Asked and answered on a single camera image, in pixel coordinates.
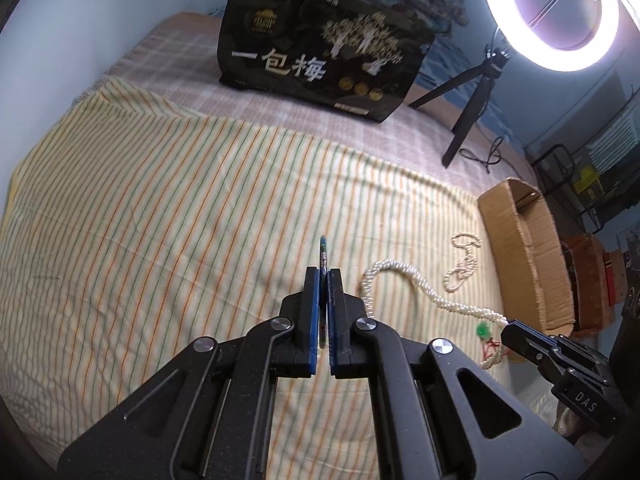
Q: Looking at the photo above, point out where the open cardboard box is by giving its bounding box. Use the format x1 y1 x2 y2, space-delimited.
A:
477 177 576 334

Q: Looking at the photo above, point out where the beaded necklace with green pendant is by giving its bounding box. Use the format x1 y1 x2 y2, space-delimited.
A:
475 323 511 370

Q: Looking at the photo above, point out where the brown cardboard box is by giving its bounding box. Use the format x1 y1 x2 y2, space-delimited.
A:
560 234 622 332

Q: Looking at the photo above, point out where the plaid beige sheet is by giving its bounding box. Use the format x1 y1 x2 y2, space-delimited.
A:
75 12 540 202

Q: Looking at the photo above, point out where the thin blue green bangle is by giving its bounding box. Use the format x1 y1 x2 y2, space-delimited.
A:
319 236 332 350

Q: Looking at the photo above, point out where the white ribbed appliance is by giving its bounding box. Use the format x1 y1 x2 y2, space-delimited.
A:
589 109 640 174

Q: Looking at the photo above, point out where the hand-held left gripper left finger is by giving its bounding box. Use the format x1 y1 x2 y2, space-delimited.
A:
57 266 321 480

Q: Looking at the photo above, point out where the black cable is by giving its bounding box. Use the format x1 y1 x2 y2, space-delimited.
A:
457 136 532 177

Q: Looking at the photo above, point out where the small pearl necklace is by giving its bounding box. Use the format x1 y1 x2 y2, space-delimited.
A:
442 232 482 294

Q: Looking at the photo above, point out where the black metal rack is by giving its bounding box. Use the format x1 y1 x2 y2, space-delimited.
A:
530 144 607 234

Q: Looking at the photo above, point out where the white ring light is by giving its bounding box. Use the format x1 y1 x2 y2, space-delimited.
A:
480 0 622 72

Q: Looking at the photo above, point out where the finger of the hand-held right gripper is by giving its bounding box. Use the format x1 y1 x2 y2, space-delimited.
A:
501 322 568 387

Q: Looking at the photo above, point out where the black printed bag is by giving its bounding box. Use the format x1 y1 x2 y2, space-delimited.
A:
217 0 436 124

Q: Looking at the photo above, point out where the long twisted pearl necklace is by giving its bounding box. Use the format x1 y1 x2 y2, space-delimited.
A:
362 258 509 329

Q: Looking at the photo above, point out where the striped yellow sheet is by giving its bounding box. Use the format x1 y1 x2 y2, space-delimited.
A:
0 77 568 467

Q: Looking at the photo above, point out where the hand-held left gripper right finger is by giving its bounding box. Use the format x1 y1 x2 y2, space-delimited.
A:
327 267 588 480

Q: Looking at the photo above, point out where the black tripod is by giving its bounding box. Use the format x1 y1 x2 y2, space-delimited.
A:
409 45 512 167

